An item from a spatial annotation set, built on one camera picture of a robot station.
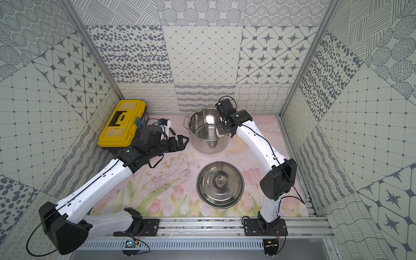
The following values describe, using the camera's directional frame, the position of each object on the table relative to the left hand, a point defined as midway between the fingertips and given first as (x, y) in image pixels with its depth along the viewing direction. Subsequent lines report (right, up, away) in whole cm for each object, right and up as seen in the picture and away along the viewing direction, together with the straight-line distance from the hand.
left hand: (181, 136), depth 74 cm
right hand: (+22, +4, +8) cm, 24 cm away
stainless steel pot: (+7, +5, +37) cm, 38 cm away
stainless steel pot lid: (+19, -27, +12) cm, 35 cm away
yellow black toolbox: (-36, +4, +17) cm, 40 cm away
